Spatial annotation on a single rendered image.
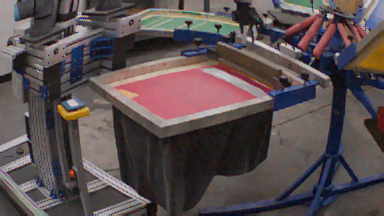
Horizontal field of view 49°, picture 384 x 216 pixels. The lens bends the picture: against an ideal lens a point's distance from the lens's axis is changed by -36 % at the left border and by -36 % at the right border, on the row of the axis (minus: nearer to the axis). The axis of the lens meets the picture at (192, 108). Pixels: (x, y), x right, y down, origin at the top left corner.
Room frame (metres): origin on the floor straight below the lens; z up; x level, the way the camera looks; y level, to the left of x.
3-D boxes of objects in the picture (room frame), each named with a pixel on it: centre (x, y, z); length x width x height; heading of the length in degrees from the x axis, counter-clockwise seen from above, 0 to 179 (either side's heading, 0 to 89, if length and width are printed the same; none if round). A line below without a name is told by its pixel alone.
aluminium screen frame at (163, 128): (2.26, -0.05, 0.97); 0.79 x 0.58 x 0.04; 126
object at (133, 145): (2.09, 0.18, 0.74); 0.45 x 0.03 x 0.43; 36
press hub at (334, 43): (2.89, -0.90, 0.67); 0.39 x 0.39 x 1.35
